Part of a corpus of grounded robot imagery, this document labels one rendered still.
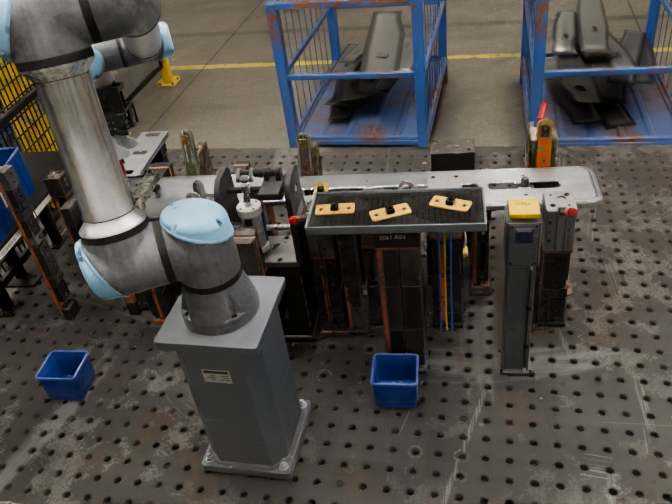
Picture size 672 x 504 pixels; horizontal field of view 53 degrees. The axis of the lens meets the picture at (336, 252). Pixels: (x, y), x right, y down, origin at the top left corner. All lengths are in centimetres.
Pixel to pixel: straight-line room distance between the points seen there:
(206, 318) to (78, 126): 40
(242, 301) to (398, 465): 52
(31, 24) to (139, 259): 40
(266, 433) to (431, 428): 38
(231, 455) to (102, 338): 64
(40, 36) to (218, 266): 46
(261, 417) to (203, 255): 39
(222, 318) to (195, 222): 20
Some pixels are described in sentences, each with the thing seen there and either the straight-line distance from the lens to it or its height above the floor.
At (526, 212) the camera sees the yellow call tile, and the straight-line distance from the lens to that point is 141.
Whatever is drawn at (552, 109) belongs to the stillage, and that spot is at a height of 16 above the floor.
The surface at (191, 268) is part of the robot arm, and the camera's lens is 121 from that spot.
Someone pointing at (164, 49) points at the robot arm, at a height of 149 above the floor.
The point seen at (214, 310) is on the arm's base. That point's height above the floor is 115.
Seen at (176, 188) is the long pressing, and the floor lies 100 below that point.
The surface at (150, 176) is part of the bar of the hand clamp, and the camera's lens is 192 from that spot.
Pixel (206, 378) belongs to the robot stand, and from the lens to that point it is 136.
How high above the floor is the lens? 195
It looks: 37 degrees down
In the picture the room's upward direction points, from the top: 8 degrees counter-clockwise
